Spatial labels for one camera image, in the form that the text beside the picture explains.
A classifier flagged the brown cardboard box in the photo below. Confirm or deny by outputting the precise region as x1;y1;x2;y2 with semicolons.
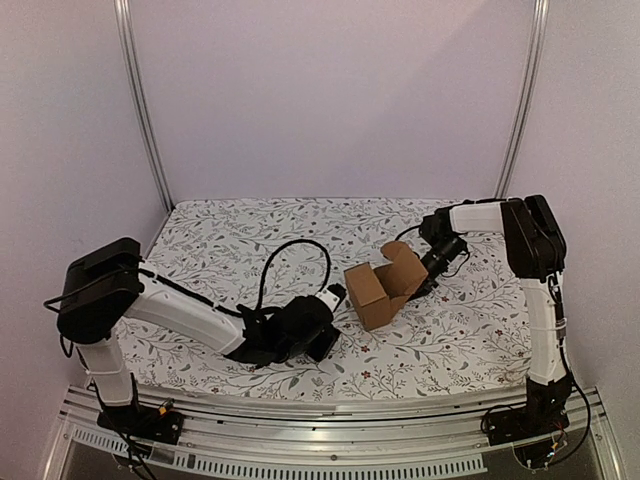
344;241;428;331

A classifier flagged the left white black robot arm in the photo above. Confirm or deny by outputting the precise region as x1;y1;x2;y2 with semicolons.
43;237;346;434

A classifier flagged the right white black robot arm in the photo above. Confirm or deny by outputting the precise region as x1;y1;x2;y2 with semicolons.
414;195;572;436

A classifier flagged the floral patterned table mat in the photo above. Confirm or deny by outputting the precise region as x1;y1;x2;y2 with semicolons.
116;198;531;403

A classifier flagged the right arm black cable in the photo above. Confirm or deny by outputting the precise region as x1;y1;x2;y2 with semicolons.
394;224;426;246

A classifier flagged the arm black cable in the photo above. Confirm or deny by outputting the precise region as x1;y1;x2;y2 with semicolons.
394;224;426;246
252;238;334;316

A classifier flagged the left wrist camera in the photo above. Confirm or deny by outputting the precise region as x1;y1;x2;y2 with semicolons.
315;283;347;312

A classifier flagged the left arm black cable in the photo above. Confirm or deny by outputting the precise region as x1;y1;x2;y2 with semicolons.
252;238;334;316

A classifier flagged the front aluminium rail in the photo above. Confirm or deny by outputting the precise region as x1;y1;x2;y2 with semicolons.
42;384;626;480

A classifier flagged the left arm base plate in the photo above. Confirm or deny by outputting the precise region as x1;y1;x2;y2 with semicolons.
97;403;185;445

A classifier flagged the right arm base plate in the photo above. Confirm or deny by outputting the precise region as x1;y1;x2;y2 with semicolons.
480;405;570;446

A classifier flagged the right aluminium frame post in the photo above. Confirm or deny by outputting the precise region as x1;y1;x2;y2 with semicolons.
493;0;550;198

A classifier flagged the aluminium frame post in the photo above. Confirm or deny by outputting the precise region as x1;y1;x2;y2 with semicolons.
113;0;175;214
493;0;550;198

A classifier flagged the left aluminium frame post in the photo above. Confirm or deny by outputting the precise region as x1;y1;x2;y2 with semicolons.
113;0;175;214

